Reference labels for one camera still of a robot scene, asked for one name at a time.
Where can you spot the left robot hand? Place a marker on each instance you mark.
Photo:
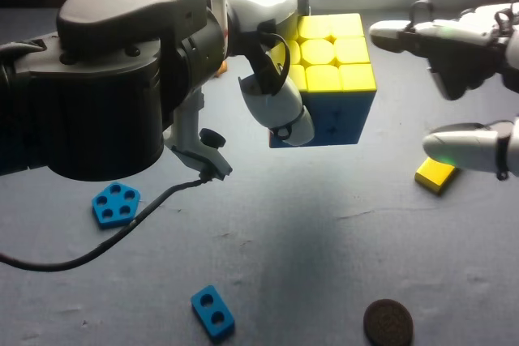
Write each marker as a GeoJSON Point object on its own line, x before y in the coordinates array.
{"type": "Point", "coordinates": [263, 1]}

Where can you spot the yellow rectangular block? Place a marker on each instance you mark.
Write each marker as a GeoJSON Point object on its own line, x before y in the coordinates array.
{"type": "Point", "coordinates": [434, 176]}

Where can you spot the dark chocolate sandwich cookie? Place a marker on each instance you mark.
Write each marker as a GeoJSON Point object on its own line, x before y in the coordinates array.
{"type": "Point", "coordinates": [389, 321]}

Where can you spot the small orange swirl toy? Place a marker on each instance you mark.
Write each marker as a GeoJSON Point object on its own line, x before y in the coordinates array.
{"type": "Point", "coordinates": [221, 70]}

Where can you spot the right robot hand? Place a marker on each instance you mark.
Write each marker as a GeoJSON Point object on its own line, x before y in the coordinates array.
{"type": "Point", "coordinates": [454, 30]}

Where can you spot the multicolour puzzle cube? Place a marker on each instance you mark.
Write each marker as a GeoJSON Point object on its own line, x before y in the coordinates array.
{"type": "Point", "coordinates": [344, 78]}

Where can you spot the blue pentagon block with holes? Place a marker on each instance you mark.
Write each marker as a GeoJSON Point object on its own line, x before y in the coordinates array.
{"type": "Point", "coordinates": [114, 201]}

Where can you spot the blue two-hole block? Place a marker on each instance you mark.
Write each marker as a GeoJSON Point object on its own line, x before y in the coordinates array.
{"type": "Point", "coordinates": [213, 308]}

